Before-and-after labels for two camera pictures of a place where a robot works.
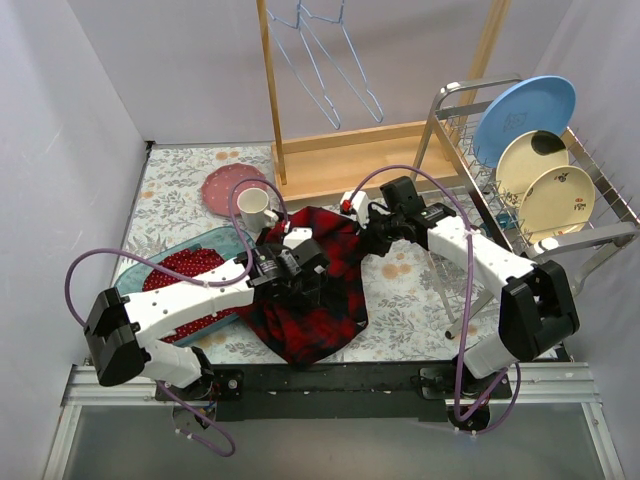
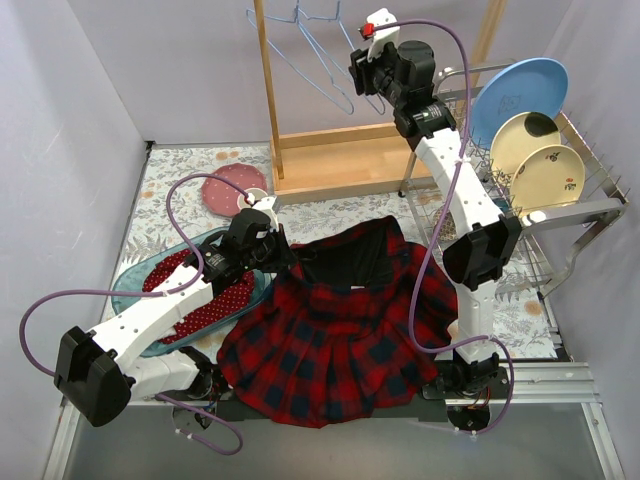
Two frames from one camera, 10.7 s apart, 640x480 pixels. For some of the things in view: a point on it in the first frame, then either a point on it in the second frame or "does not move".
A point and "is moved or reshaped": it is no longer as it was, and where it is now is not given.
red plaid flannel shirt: x=314 y=323 is moved or reshaped
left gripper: x=304 y=288 → x=279 y=248
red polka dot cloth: x=188 y=263 does not move
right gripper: x=373 y=235 → x=360 y=71
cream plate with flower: x=558 y=202 → x=546 y=176
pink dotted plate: x=217 y=186 does not move
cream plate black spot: x=526 y=157 → x=518 y=135
